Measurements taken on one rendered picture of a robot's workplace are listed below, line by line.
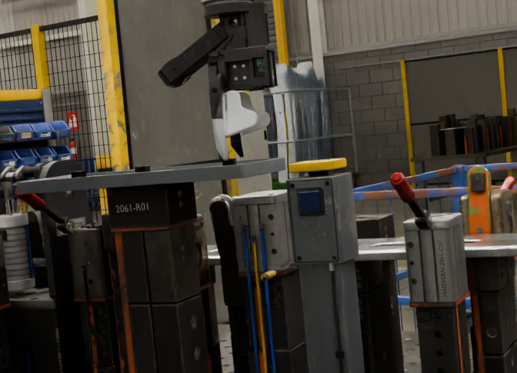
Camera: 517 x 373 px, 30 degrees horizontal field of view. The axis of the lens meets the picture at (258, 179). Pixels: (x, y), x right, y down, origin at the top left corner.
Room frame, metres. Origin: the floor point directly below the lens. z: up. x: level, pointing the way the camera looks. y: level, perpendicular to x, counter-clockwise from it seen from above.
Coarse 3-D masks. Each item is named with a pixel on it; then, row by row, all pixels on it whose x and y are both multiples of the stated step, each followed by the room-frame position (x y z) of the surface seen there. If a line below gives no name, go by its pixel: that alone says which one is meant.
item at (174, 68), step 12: (204, 36) 1.31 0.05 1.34; (216, 36) 1.31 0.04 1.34; (228, 36) 1.31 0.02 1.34; (192, 48) 1.31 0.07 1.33; (204, 48) 1.31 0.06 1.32; (180, 60) 1.31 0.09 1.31; (192, 60) 1.31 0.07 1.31; (204, 60) 1.33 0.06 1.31; (168, 72) 1.32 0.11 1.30; (180, 72) 1.31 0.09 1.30; (192, 72) 1.34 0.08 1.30; (168, 84) 1.32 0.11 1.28; (180, 84) 1.34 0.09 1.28
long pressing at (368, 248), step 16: (368, 240) 1.65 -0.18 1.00; (384, 240) 1.63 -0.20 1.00; (400, 240) 1.61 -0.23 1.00; (464, 240) 1.54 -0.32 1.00; (480, 240) 1.52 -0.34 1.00; (496, 240) 1.50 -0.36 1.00; (512, 240) 1.48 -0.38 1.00; (208, 256) 1.62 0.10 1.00; (368, 256) 1.50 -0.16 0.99; (384, 256) 1.48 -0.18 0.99; (400, 256) 1.47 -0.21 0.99; (480, 256) 1.42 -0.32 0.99; (496, 256) 1.41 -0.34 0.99
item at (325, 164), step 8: (312, 160) 1.30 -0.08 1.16; (320, 160) 1.27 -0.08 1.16; (328, 160) 1.25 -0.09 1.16; (336, 160) 1.25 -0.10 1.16; (344, 160) 1.27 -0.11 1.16; (296, 168) 1.25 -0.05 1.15; (304, 168) 1.24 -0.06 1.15; (312, 168) 1.24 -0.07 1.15; (320, 168) 1.23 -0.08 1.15; (328, 168) 1.23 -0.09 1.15; (312, 176) 1.26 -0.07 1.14
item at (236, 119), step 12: (228, 96) 1.29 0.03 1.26; (240, 96) 1.29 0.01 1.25; (228, 108) 1.28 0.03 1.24; (240, 108) 1.28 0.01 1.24; (216, 120) 1.27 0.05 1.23; (228, 120) 1.28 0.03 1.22; (240, 120) 1.27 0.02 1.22; (252, 120) 1.27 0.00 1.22; (216, 132) 1.27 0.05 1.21; (228, 132) 1.27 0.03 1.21; (216, 144) 1.28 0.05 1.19
